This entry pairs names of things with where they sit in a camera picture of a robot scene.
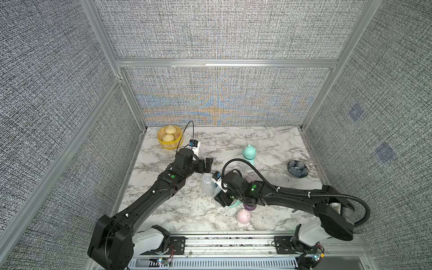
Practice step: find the dark blue flower dish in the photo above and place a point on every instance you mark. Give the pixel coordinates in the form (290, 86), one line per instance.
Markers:
(297, 169)

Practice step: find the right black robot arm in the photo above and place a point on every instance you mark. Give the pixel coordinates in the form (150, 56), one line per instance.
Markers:
(320, 203)

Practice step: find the purple nipple collar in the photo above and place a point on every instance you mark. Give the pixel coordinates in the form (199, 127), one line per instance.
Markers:
(250, 207)

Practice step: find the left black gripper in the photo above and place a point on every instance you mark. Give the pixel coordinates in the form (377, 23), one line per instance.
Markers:
(201, 169)

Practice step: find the upper beige bun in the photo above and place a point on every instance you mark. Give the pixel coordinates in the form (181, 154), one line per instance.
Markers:
(170, 129)

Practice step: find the clear bottle left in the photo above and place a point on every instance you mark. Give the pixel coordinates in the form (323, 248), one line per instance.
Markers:
(207, 185)

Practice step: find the beige bun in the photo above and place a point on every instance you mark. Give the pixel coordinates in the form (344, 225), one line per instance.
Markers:
(168, 138)
(170, 129)

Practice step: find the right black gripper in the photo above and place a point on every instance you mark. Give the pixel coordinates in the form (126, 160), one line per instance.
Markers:
(220, 197)

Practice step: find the pink bottle cap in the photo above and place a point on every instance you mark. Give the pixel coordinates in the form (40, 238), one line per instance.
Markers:
(243, 216)

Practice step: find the aluminium front rail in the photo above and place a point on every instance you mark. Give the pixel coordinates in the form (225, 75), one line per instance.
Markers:
(254, 243)

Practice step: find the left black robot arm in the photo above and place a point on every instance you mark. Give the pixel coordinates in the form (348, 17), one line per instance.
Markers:
(111, 244)

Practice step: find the lower beige bun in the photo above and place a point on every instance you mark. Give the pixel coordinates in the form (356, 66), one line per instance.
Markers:
(168, 138)

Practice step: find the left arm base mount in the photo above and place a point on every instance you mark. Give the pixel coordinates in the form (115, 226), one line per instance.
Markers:
(175, 245)

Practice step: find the mint bottle cap front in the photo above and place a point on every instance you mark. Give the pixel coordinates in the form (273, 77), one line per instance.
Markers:
(249, 152)

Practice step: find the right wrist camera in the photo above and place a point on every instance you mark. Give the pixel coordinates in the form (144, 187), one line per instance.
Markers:
(217, 179)

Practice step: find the yellow steamer basket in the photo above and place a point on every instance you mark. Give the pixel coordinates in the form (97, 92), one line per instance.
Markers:
(170, 145)

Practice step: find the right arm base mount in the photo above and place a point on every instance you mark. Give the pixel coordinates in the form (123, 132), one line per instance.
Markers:
(285, 245)

